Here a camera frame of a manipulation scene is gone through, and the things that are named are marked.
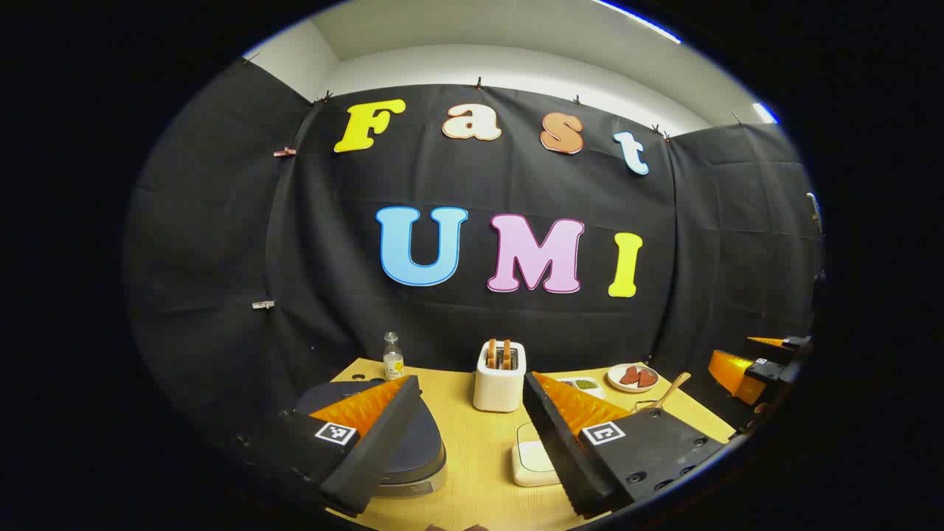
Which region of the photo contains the small glass bottle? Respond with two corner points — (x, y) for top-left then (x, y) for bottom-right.
(383, 332), (405, 381)

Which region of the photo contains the wooden spoon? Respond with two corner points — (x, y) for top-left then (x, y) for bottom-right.
(653, 372), (692, 411)

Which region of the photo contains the white toaster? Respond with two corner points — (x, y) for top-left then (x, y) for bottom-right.
(473, 340), (527, 413)

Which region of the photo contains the white divided dish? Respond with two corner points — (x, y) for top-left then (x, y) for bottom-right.
(558, 377), (607, 400)

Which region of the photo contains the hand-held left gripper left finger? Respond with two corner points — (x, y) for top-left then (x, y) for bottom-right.
(236, 375), (423, 517)

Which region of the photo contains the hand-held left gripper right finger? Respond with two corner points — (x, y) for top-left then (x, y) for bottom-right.
(522, 371), (727, 517)

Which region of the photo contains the white round plate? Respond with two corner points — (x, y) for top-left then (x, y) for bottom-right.
(607, 364), (659, 393)

